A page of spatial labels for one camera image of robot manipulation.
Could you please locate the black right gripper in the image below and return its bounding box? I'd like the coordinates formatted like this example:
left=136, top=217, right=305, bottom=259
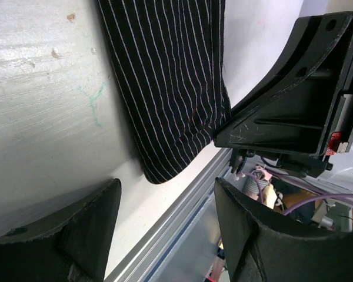
left=214, top=11, right=353, bottom=178

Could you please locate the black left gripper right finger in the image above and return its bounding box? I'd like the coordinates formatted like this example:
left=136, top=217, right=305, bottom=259
left=214, top=178, right=353, bottom=281

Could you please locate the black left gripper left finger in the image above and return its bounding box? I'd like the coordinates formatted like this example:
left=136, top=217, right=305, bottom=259
left=0, top=179, right=121, bottom=281

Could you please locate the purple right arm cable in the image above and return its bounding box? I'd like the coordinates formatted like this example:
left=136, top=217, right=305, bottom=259
left=244, top=169, right=353, bottom=217

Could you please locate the black striped underwear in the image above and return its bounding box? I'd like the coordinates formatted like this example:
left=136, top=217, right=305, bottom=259
left=98, top=1, right=231, bottom=184

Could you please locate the aluminium front rail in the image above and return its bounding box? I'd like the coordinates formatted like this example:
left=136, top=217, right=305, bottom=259
left=106, top=149, right=231, bottom=281

